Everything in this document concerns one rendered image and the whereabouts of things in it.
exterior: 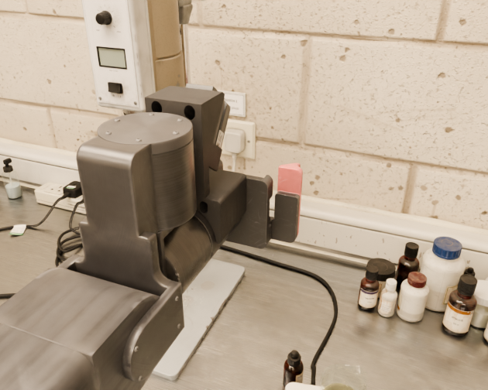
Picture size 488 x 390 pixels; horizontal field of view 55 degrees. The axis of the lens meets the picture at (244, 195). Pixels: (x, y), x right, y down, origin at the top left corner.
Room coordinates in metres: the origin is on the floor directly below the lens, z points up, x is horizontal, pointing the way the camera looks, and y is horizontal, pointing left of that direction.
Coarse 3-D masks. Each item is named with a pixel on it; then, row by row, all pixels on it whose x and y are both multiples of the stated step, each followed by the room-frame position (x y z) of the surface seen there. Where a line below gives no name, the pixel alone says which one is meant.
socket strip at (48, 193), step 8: (48, 184) 1.08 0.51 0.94; (56, 184) 1.08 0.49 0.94; (40, 192) 1.05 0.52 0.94; (48, 192) 1.04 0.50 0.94; (56, 192) 1.04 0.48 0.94; (40, 200) 1.05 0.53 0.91; (48, 200) 1.04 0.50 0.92; (64, 200) 1.02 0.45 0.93; (72, 200) 1.01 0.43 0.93; (80, 200) 1.00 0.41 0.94; (64, 208) 1.02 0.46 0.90; (72, 208) 1.01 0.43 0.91; (80, 208) 1.00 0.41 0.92
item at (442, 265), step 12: (444, 240) 0.69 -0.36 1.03; (456, 240) 0.69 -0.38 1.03; (432, 252) 0.69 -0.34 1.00; (444, 252) 0.66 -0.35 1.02; (456, 252) 0.66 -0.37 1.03; (432, 264) 0.66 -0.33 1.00; (444, 264) 0.66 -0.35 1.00; (456, 264) 0.66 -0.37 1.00; (432, 276) 0.66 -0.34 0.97; (444, 276) 0.65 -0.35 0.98; (456, 276) 0.65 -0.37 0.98; (432, 288) 0.66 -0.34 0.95; (444, 288) 0.65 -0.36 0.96; (456, 288) 0.65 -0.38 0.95; (432, 300) 0.65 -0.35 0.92; (444, 300) 0.65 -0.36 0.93
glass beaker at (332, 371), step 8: (328, 368) 0.38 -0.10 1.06; (336, 368) 0.39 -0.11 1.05; (344, 368) 0.39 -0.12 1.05; (352, 368) 0.38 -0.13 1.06; (360, 368) 0.38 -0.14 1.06; (320, 376) 0.37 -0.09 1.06; (328, 376) 0.38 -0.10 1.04; (336, 376) 0.39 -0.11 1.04; (344, 376) 0.38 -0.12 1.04; (352, 376) 0.38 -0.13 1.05; (360, 376) 0.37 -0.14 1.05; (320, 384) 0.36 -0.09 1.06; (328, 384) 0.38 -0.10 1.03; (352, 384) 0.38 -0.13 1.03; (360, 384) 0.37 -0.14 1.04
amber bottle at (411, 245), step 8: (408, 248) 0.71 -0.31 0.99; (416, 248) 0.71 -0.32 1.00; (400, 256) 0.73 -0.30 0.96; (408, 256) 0.71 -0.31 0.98; (416, 256) 0.71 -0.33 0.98; (400, 264) 0.72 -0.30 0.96; (408, 264) 0.71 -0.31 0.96; (416, 264) 0.71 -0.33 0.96; (400, 272) 0.71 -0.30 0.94; (408, 272) 0.70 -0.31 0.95; (400, 280) 0.71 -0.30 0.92
